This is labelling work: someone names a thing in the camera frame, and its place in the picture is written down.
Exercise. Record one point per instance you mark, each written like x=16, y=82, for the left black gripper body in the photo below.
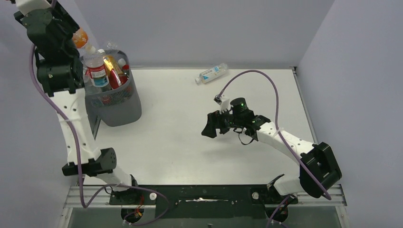
x=65, y=26

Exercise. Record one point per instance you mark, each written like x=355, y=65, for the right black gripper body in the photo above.
x=233, y=120

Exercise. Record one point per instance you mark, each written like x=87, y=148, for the orange tinted bottle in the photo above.
x=82, y=42

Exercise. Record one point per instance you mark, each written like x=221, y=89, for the clear bottle white blue label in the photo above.
x=212, y=73

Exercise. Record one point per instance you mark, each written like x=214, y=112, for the clear bottle red teal label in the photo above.
x=97, y=71

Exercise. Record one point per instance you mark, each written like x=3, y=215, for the clear unlabelled bottle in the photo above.
x=112, y=47

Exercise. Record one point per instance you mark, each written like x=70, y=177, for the brown tea bottle red base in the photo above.
x=115, y=75

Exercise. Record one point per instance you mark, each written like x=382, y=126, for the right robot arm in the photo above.
x=318, y=168

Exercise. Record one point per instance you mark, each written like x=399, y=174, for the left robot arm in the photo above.
x=56, y=71

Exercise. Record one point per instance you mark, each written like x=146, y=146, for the grey mesh waste bin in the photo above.
x=114, y=107

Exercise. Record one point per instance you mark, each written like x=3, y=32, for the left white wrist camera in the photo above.
x=26, y=6

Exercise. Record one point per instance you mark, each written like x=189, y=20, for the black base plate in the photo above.
x=255, y=201

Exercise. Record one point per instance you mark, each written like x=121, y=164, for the aluminium frame rail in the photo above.
x=102, y=199

